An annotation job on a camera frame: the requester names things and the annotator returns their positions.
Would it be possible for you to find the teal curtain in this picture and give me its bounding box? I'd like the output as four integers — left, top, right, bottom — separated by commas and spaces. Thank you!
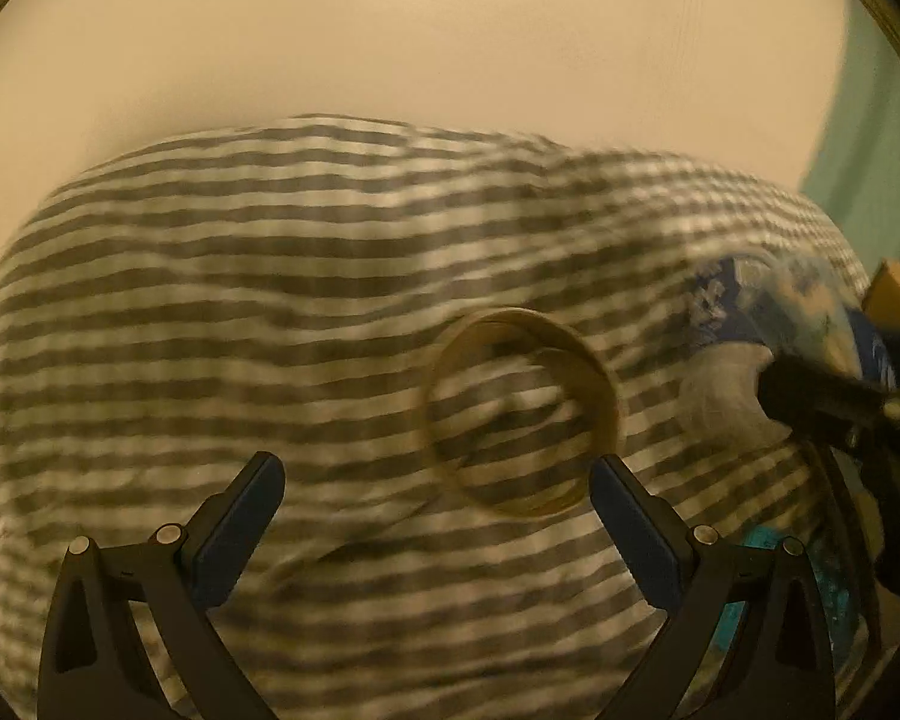
802, 0, 900, 270

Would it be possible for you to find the teal blue packet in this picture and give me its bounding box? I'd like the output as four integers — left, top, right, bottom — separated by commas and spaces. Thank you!
710, 525, 860, 674

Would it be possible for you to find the brown cardboard tape ring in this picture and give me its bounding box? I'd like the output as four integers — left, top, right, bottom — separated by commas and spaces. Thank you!
421, 307, 623, 520

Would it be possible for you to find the grey white checked blanket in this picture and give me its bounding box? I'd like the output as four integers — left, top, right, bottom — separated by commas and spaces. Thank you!
0, 117, 866, 718

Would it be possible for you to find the brown cardboard box right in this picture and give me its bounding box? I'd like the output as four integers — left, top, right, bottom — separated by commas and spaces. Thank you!
863, 260, 900, 332

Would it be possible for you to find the clear blue plastic packet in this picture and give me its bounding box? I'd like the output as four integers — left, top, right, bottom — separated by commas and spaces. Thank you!
677, 252, 898, 458

